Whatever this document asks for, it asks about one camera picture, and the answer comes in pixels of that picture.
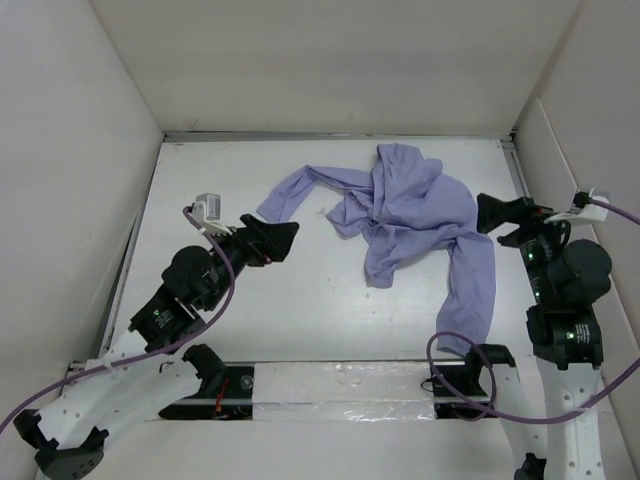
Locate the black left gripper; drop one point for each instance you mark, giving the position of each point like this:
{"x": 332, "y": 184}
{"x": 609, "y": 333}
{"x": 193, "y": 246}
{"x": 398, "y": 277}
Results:
{"x": 261, "y": 251}

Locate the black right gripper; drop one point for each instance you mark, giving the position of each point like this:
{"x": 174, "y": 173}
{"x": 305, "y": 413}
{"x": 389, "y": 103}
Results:
{"x": 493, "y": 211}

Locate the lilac zip-up jacket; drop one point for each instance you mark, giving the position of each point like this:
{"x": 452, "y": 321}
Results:
{"x": 406, "y": 207}

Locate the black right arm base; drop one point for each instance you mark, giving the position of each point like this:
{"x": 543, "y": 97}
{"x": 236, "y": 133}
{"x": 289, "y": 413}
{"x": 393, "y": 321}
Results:
{"x": 446, "y": 404}

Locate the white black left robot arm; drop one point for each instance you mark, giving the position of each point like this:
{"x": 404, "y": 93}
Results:
{"x": 157, "y": 361}

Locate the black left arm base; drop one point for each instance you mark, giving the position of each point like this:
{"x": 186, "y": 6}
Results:
{"x": 225, "y": 390}

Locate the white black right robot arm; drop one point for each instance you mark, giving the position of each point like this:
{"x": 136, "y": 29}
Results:
{"x": 566, "y": 277}

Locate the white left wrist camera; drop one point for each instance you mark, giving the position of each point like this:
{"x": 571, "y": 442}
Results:
{"x": 206, "y": 210}

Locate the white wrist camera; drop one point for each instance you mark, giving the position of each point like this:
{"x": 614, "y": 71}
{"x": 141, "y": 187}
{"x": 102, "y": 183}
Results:
{"x": 206, "y": 210}
{"x": 586, "y": 209}

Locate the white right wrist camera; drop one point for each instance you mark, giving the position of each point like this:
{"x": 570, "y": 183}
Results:
{"x": 586, "y": 209}

